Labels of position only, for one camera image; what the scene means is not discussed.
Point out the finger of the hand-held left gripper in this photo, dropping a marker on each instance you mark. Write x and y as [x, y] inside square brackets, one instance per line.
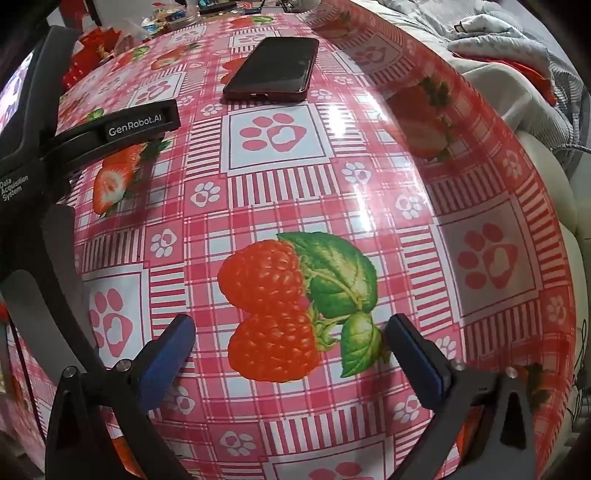
[134, 125]

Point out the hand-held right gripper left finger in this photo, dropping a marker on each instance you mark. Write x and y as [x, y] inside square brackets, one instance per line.
[171, 353]

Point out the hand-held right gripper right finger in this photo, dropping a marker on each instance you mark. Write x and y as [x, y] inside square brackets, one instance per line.
[415, 357]

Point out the red packaging pile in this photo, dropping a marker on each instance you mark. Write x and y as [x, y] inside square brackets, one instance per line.
[92, 50]

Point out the black smartphone red case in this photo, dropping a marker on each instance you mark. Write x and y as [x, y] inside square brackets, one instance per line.
[277, 69]

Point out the pink strawberry print tablecloth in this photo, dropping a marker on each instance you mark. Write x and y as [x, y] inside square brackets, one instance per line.
[323, 184]

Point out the cream sofa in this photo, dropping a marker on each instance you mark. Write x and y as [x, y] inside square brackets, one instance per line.
[549, 194]

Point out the red cloth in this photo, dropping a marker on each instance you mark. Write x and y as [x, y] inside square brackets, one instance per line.
[531, 76]

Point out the grey quilted bedding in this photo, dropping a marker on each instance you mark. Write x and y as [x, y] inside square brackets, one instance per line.
[461, 27]

